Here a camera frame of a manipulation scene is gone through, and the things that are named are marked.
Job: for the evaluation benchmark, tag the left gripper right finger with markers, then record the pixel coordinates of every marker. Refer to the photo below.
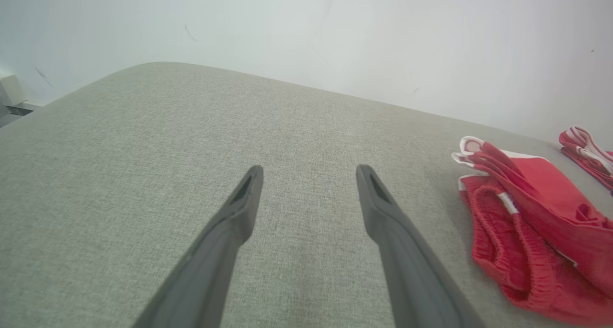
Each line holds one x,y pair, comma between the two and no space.
412,270

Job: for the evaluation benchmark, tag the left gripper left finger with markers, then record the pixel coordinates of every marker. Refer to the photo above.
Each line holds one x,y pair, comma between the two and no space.
215,261

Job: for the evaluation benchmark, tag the red shorts white trim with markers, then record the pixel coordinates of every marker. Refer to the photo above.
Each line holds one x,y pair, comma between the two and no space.
517,256

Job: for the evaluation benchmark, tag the red basketball jersey number 23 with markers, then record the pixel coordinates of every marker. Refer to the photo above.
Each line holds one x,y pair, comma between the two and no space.
574,143

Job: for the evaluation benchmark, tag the grey fabric sofa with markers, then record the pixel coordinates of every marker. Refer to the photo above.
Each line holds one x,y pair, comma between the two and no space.
143,151

